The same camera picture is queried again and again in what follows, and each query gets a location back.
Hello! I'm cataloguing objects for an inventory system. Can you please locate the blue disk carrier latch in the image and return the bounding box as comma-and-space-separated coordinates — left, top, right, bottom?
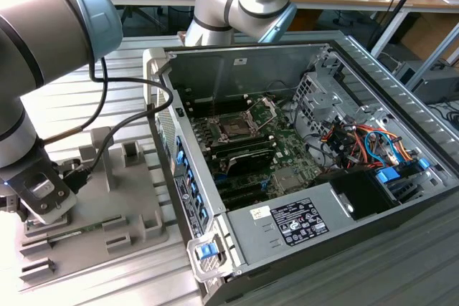
375, 166, 401, 186

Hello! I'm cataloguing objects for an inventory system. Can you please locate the multicolour power wire bundle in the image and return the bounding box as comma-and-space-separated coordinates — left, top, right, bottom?
320, 122, 413, 173

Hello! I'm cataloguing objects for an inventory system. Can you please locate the metal socket cover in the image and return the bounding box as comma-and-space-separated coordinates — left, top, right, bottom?
246, 96, 279, 132

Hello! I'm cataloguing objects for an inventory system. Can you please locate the grey computer on floor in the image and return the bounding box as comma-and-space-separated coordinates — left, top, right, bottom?
392, 58, 459, 105

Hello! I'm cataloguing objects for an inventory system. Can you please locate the brown cardboard box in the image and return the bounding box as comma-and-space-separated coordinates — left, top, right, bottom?
401, 11, 459, 64

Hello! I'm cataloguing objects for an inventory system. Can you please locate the perforated metal drive cage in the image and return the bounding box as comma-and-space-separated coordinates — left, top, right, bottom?
292, 71, 359, 142

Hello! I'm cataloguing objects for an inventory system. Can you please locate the installed black RAM stick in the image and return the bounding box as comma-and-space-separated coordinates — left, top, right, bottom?
210, 133, 269, 150

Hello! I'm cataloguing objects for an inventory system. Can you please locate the open grey PC case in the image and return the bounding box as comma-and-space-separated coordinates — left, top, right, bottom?
142, 30, 459, 306

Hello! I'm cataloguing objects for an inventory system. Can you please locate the green motherboard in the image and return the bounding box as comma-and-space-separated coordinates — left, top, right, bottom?
186, 96, 323, 212

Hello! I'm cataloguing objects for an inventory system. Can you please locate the thin cable with brown sleeve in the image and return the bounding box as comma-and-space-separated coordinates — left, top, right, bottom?
42, 57, 110, 142

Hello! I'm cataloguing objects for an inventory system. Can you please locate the black plastic air duct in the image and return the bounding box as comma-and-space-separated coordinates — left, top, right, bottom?
311, 168, 401, 221

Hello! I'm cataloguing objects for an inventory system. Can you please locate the CPU socket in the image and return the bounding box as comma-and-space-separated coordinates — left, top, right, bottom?
213, 112, 261, 142

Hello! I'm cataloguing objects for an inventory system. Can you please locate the thick black cable with connector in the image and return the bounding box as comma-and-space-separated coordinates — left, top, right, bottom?
59, 57, 175, 194

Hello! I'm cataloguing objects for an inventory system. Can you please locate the grey plastic parts rack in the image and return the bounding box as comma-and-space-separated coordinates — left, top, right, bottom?
14, 126, 171, 291

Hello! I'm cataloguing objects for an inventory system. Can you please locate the grey power supply unit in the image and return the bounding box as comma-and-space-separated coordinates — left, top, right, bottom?
225, 181, 356, 267

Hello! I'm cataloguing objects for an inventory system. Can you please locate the blue case latch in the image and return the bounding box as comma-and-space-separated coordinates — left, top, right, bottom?
195, 243, 219, 260

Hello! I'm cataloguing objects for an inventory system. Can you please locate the green RAM stick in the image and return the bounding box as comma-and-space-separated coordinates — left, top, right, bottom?
45, 221, 108, 246

